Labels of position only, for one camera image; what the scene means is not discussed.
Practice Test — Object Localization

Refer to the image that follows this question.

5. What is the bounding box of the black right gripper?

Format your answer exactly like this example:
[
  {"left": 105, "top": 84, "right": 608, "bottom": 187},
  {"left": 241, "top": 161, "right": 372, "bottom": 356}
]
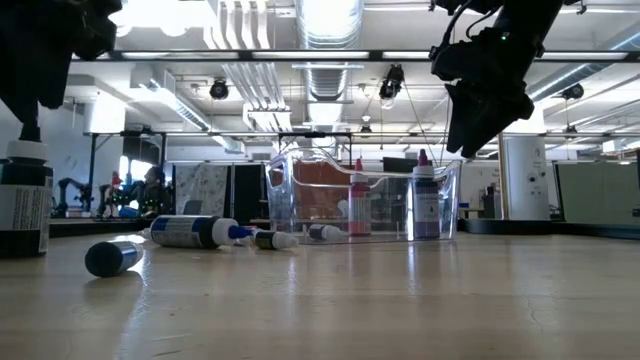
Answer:
[{"left": 430, "top": 19, "right": 546, "bottom": 160}]

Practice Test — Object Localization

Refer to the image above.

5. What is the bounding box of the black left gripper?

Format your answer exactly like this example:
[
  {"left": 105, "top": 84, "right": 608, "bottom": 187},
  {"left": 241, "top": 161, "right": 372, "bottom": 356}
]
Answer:
[{"left": 0, "top": 0, "right": 124, "bottom": 129}]

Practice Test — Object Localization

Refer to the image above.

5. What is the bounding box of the large purple food colouring bottle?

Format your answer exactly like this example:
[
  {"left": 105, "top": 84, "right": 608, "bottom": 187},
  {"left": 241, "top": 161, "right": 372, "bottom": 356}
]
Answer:
[{"left": 411, "top": 148, "right": 442, "bottom": 240}]

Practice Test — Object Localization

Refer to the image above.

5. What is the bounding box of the large red food colouring bottle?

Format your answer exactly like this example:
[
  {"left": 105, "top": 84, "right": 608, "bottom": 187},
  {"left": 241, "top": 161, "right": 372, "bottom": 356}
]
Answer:
[{"left": 348, "top": 158, "right": 373, "bottom": 237}]

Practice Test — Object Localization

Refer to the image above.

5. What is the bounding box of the large black food colouring bottle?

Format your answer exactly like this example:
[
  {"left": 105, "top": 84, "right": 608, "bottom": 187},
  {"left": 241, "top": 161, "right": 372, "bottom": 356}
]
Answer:
[{"left": 0, "top": 124, "right": 54, "bottom": 260}]

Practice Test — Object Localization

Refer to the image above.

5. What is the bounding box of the small red dropper bottle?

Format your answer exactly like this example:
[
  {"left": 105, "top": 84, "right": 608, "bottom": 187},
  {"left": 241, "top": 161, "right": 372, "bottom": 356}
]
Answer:
[{"left": 308, "top": 223, "right": 347, "bottom": 242}]

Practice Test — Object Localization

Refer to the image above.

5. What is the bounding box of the small dark blue dropper bottle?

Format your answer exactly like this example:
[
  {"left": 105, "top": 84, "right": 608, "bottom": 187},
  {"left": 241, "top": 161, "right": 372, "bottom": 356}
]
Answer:
[{"left": 84, "top": 240, "right": 145, "bottom": 279}]

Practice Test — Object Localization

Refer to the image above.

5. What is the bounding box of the large blue food colouring bottle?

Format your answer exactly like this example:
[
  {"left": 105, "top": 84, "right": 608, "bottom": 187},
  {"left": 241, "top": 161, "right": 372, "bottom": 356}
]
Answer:
[{"left": 140, "top": 214, "right": 255, "bottom": 250}]

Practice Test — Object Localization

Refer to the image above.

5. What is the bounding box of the small brown dropper bottle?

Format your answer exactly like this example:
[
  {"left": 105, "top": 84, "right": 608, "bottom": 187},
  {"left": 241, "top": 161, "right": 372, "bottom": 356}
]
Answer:
[{"left": 252, "top": 229, "right": 300, "bottom": 251}]

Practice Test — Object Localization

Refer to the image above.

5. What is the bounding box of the white pillar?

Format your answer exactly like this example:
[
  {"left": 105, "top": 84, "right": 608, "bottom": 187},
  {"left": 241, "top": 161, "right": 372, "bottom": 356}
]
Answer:
[{"left": 503, "top": 134, "right": 551, "bottom": 221}]

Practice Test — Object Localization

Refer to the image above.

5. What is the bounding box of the black background monitor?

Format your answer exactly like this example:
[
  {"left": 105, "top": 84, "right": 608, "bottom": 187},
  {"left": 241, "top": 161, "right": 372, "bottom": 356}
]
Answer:
[{"left": 382, "top": 156, "right": 434, "bottom": 175}]

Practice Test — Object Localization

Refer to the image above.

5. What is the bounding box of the black ceiling spotlight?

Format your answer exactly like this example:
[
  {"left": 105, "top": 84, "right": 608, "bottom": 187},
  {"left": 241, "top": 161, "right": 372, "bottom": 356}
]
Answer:
[
  {"left": 208, "top": 78, "right": 230, "bottom": 101},
  {"left": 560, "top": 82, "right": 585, "bottom": 101},
  {"left": 378, "top": 63, "right": 406, "bottom": 110}
]

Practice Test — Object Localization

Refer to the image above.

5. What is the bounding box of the clear plastic bin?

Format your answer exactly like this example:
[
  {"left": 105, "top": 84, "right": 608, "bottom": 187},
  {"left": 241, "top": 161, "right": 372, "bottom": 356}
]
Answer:
[{"left": 264, "top": 147, "right": 462, "bottom": 244}]

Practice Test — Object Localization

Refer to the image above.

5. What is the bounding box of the person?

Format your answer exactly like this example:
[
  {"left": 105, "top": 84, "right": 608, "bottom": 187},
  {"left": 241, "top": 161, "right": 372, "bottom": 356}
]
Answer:
[{"left": 119, "top": 166, "right": 174, "bottom": 220}]

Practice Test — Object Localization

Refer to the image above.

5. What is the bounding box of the patterned grey panel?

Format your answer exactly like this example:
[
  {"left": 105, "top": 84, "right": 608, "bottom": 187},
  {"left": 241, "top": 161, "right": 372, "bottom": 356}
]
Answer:
[{"left": 174, "top": 163, "right": 231, "bottom": 217}]

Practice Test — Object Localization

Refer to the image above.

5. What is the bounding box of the black panel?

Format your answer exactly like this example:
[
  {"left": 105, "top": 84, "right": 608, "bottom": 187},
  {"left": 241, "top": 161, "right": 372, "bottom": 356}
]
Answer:
[{"left": 232, "top": 163, "right": 266, "bottom": 224}]

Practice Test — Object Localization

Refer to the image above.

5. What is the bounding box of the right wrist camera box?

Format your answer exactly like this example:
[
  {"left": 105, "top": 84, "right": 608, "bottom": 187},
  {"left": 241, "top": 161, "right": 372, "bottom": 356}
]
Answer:
[{"left": 509, "top": 92, "right": 536, "bottom": 122}]

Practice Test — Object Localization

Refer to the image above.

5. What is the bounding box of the black background workstation frame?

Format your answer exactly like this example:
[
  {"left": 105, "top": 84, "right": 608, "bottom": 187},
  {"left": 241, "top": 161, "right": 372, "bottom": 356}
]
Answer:
[{"left": 82, "top": 128, "right": 171, "bottom": 221}]

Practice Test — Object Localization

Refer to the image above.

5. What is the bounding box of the green partition wall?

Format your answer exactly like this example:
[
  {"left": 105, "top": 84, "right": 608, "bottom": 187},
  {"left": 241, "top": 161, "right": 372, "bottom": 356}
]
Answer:
[{"left": 553, "top": 160, "right": 640, "bottom": 226}]

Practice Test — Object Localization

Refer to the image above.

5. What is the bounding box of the silver ceiling air duct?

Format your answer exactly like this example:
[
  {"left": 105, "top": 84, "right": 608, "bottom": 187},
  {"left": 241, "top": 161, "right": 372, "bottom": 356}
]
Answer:
[{"left": 294, "top": 0, "right": 365, "bottom": 101}]

